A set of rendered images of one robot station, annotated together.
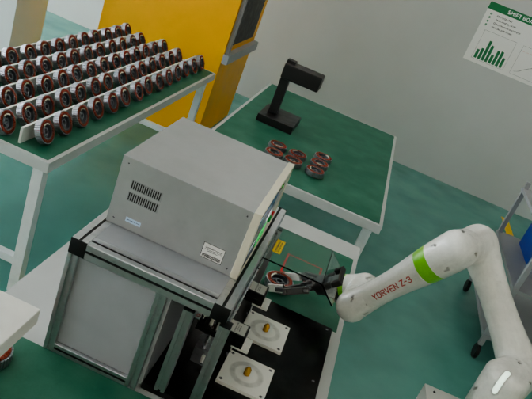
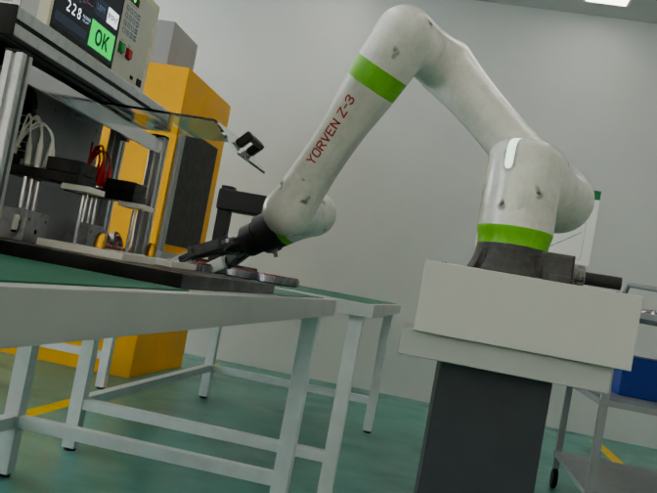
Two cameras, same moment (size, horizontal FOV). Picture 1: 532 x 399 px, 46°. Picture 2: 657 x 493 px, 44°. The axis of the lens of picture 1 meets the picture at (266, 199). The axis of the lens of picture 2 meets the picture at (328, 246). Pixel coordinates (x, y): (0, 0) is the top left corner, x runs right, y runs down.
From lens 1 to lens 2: 1.36 m
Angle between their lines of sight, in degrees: 27
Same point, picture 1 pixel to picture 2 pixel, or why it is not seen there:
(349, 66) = (336, 287)
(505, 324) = (511, 132)
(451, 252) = (392, 21)
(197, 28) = (115, 224)
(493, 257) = (467, 60)
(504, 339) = not seen: hidden behind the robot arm
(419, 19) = (409, 211)
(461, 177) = not seen: hidden behind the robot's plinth
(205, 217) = not seen: outside the picture
